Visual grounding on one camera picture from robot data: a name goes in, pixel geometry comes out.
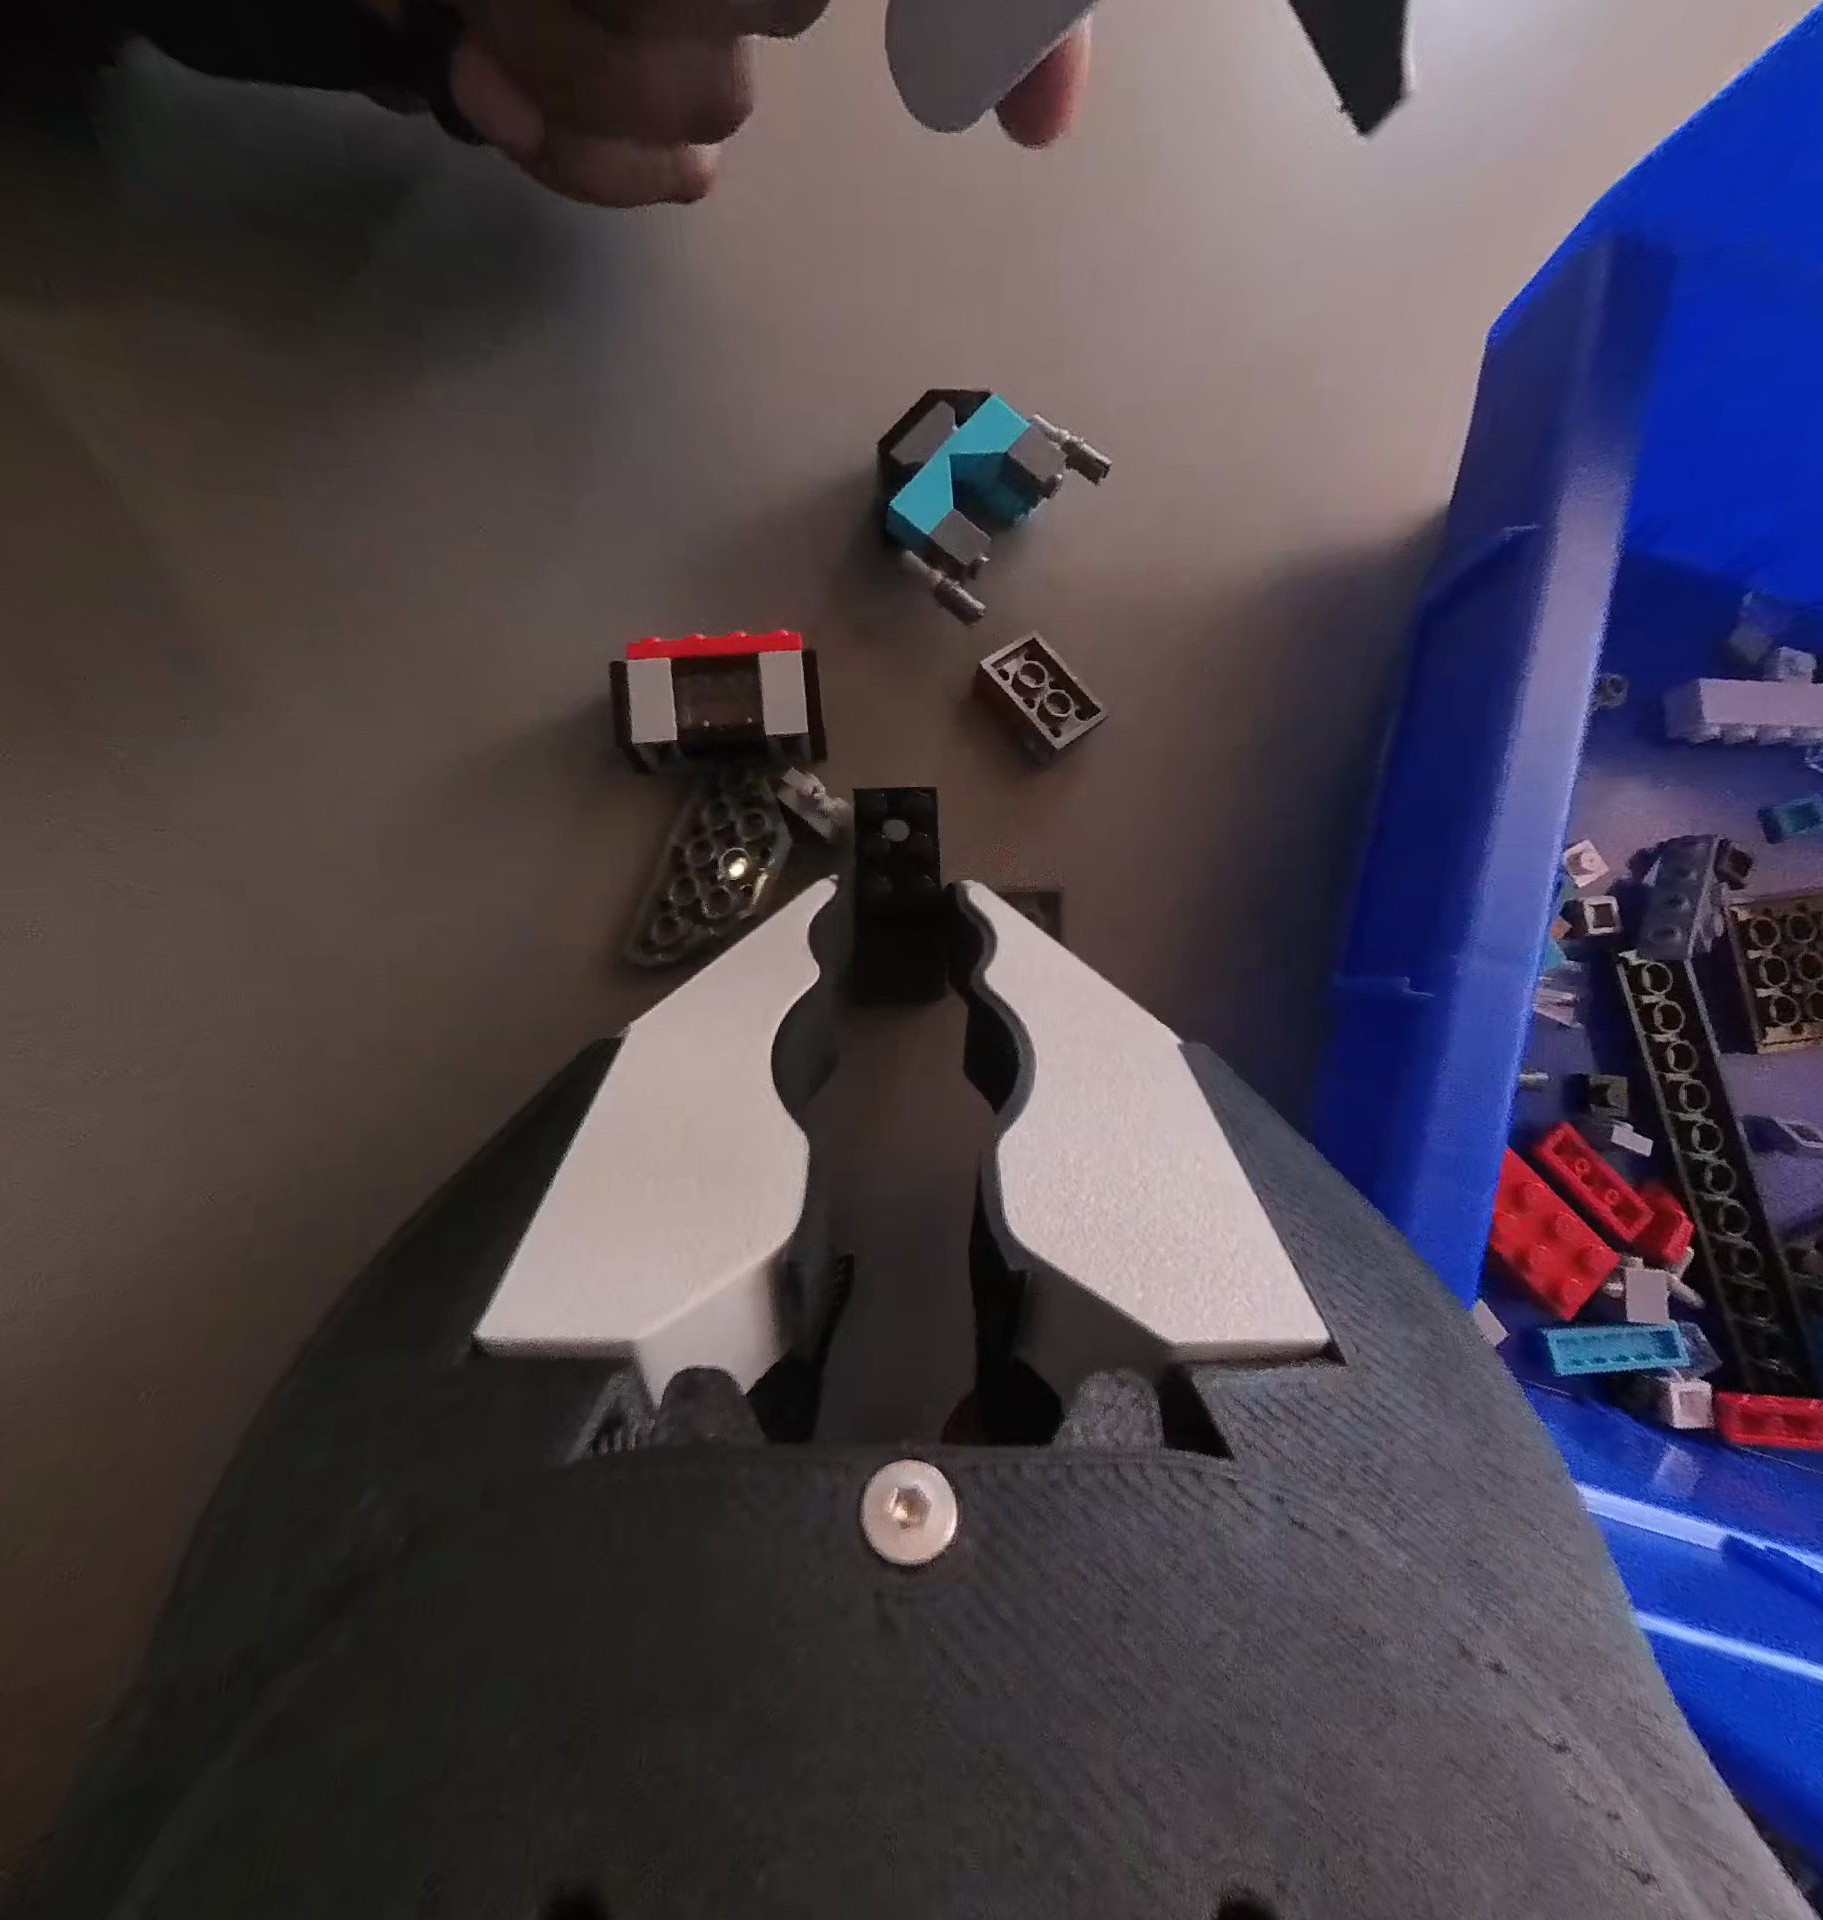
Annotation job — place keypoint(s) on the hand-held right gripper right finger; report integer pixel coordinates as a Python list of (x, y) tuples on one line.
[(1166, 1200)]

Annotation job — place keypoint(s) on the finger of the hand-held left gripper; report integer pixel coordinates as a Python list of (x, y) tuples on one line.
[(1362, 52)]

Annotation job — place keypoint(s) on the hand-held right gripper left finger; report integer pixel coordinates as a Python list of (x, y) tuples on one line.
[(642, 1200)]

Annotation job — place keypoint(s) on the black brick plate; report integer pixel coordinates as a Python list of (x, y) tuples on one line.
[(900, 884)]

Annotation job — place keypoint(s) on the red 2x4 lego brick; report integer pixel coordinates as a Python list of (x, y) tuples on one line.
[(716, 699)]

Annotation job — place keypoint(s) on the blue plastic bin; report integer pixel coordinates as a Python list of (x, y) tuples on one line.
[(1751, 1620), (1452, 750)]

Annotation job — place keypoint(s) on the person's left forearm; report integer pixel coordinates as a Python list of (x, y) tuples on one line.
[(176, 45)]

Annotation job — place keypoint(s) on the grey desk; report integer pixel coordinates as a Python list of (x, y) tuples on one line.
[(326, 600)]

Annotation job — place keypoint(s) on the person's left hand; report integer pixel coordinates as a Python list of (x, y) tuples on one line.
[(626, 104)]

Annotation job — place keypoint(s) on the dark grey wedge plate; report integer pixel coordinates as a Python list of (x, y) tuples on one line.
[(708, 870)]

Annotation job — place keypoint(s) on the small grey connector piece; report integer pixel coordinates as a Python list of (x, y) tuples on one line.
[(814, 802)]

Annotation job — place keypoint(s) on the pile of mixed toy bricks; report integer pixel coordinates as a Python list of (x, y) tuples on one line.
[(1675, 1125)]

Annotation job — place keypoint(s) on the dark grey toy brick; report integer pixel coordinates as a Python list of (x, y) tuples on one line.
[(1044, 699)]

